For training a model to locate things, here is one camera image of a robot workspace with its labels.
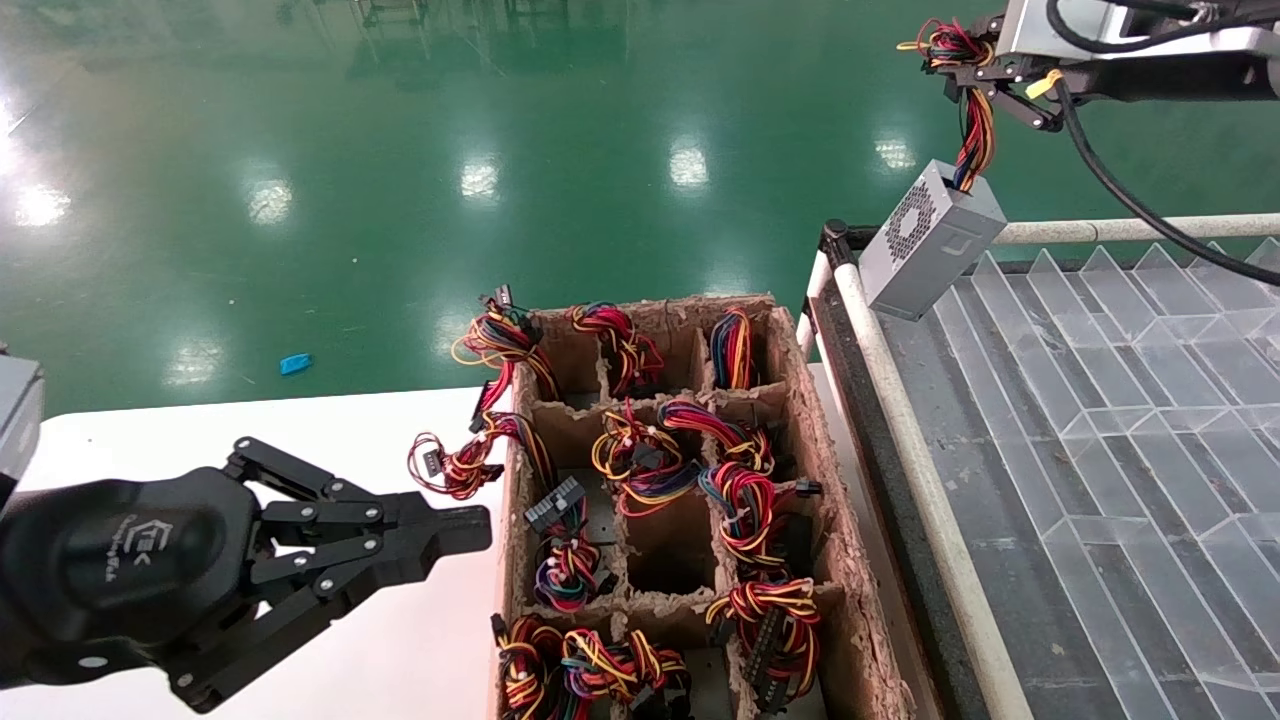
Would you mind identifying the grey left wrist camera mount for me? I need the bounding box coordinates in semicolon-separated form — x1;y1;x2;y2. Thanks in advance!
0;350;47;501

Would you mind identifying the thin black camera cable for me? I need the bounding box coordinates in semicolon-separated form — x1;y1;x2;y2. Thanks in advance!
1045;0;1280;53

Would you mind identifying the brown divided cardboard box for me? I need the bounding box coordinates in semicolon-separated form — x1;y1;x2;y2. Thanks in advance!
495;293;916;720

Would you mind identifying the black cable with yellow tag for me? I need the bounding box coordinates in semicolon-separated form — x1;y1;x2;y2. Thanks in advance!
1058;88;1280;286

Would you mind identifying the power supply with coloured wires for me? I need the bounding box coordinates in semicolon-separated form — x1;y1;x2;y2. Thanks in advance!
590;398;701;518
570;303;666;396
408;410;551;501
525;478;616;613
560;628;693;720
858;18;1008;321
655;398;776;476
705;578;823;713
452;285;561;401
490;613;566;720
697;462;823;573
710;308;757;391

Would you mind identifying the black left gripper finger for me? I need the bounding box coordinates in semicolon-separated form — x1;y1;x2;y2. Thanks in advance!
225;437;493;537
170;531;491;713

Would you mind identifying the clear acrylic divided tray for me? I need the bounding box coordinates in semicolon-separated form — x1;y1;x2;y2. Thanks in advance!
925;238;1280;720

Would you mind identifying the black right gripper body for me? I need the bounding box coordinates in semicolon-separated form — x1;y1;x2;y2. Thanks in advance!
1068;45;1280;104

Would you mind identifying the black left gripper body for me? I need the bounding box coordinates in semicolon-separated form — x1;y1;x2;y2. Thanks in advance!
0;465;266;691

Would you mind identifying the white pipe frame cart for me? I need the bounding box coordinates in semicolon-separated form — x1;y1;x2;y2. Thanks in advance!
797;213;1280;720

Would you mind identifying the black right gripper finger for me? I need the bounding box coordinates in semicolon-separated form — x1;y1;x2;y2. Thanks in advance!
985;83;1063;133
940;42;1016;89

